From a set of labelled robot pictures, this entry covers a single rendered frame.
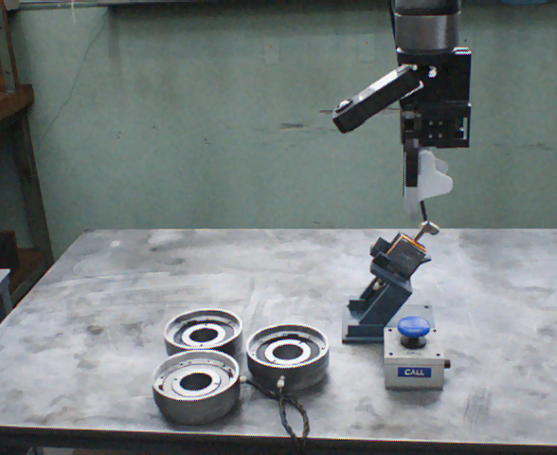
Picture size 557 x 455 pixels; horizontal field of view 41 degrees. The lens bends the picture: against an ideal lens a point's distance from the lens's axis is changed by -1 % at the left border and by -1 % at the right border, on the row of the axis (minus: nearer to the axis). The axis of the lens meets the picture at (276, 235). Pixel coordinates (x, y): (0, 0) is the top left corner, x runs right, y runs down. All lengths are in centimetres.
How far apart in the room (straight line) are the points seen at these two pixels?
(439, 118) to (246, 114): 164
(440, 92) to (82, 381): 58
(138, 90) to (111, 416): 178
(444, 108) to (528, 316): 35
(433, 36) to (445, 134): 12
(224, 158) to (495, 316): 162
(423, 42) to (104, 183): 196
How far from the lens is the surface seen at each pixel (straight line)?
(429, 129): 93
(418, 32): 90
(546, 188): 263
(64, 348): 109
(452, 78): 93
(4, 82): 262
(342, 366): 98
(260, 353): 95
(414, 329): 91
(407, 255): 100
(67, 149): 273
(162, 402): 89
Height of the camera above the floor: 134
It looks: 23 degrees down
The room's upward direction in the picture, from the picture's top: 3 degrees counter-clockwise
